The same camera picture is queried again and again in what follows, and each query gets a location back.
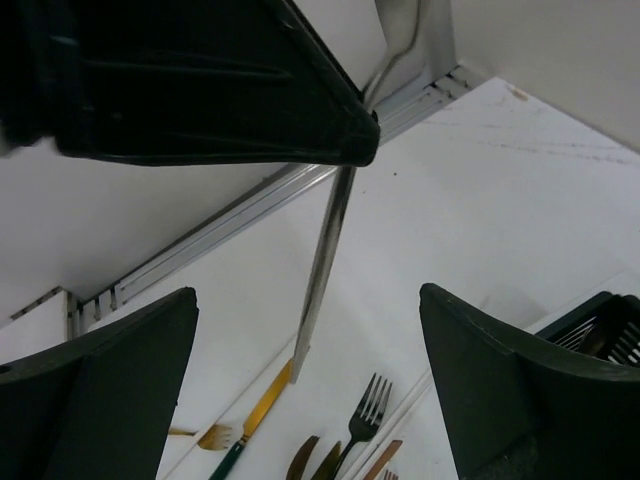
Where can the aluminium rail left side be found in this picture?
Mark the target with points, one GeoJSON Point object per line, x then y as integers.
{"type": "Point", "coordinates": [397, 113]}

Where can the gold fork green handle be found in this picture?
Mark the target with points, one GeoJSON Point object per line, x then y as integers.
{"type": "Point", "coordinates": [216, 438]}

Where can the bronze knife green handle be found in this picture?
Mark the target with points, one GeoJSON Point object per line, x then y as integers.
{"type": "Point", "coordinates": [314, 459]}

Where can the white chopstick long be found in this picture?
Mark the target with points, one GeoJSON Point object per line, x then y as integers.
{"type": "Point", "coordinates": [392, 426]}

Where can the silver spoon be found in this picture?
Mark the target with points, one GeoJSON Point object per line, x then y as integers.
{"type": "Point", "coordinates": [322, 264]}

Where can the black utensil container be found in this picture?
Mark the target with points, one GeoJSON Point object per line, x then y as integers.
{"type": "Point", "coordinates": [606, 326]}

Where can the gold knife green handle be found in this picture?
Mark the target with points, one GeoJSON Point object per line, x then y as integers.
{"type": "Point", "coordinates": [253, 421]}

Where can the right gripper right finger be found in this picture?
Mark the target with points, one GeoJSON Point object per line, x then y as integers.
{"type": "Point", "coordinates": [516, 406]}

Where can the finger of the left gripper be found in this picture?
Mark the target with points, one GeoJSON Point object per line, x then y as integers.
{"type": "Point", "coordinates": [177, 83]}

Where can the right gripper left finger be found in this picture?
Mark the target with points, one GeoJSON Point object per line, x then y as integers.
{"type": "Point", "coordinates": [99, 406]}

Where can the copper chopstick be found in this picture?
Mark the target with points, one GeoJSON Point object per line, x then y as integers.
{"type": "Point", "coordinates": [383, 460]}

